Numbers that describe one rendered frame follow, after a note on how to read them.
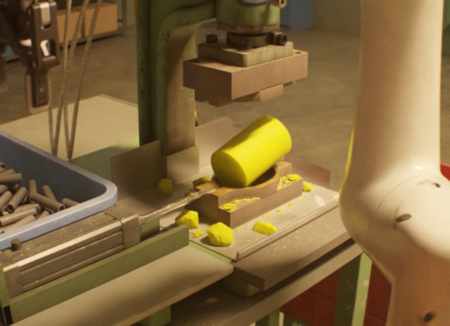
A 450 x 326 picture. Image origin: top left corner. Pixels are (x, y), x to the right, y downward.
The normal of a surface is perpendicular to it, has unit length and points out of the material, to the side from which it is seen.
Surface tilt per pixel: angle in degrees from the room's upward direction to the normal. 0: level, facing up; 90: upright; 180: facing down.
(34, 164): 82
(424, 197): 17
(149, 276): 0
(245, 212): 90
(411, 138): 86
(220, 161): 106
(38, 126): 0
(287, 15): 90
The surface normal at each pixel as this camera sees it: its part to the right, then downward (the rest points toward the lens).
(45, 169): -0.67, 0.12
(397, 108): -0.24, 0.30
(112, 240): 0.74, 0.25
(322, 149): 0.00, -0.93
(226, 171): -0.65, 0.51
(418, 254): -0.86, 0.16
